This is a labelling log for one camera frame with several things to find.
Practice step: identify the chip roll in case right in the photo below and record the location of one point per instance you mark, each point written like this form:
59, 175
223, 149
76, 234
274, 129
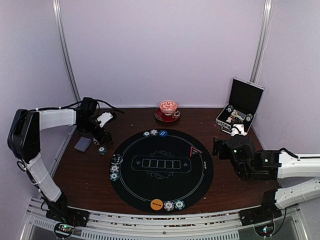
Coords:
249, 117

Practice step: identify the green poker chip stack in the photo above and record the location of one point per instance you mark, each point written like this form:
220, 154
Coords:
102, 150

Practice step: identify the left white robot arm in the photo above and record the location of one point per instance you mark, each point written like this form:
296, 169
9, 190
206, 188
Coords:
25, 143

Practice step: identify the triangular all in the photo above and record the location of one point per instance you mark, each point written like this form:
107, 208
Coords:
194, 151

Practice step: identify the chip roll in case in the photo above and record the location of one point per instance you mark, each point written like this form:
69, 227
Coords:
249, 117
229, 108

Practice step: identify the round black poker mat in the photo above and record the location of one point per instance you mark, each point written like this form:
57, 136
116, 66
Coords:
158, 167

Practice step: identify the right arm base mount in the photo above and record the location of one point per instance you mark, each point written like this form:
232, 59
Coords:
262, 218

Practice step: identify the right aluminium frame post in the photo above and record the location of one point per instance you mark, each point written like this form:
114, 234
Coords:
262, 40

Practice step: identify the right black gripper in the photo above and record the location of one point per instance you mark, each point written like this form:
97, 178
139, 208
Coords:
217, 142

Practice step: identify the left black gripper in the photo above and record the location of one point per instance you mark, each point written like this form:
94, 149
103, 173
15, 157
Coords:
103, 139

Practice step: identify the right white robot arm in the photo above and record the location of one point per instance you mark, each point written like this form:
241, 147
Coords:
264, 165

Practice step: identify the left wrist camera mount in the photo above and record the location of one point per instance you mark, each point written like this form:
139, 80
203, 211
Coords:
105, 118

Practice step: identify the aluminium frame post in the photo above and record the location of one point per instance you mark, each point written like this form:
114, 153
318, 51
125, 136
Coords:
65, 53
262, 40

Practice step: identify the playing card deck in case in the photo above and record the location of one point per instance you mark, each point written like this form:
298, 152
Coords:
238, 114

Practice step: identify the orange big blind button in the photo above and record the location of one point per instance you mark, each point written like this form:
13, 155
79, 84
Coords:
156, 204

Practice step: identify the red patterned bowl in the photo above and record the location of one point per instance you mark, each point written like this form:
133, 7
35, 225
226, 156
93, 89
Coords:
168, 107

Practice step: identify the chip roll in case left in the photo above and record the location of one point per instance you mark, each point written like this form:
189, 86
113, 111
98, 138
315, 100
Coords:
229, 108

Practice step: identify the blue small blind button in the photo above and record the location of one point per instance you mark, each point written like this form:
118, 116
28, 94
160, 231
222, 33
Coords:
162, 133

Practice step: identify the aluminium poker case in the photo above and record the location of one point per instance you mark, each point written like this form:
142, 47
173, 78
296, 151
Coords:
245, 97

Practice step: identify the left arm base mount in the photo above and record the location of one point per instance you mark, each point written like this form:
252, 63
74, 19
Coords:
67, 218

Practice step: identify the red floral saucer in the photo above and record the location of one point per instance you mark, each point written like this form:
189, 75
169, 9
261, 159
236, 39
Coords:
160, 116

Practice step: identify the left aluminium frame post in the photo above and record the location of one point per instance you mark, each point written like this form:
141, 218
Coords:
65, 53

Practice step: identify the grey card deck box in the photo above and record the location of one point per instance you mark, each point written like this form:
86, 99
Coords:
83, 144

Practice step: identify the clear dealer button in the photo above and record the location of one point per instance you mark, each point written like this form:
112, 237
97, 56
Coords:
116, 159

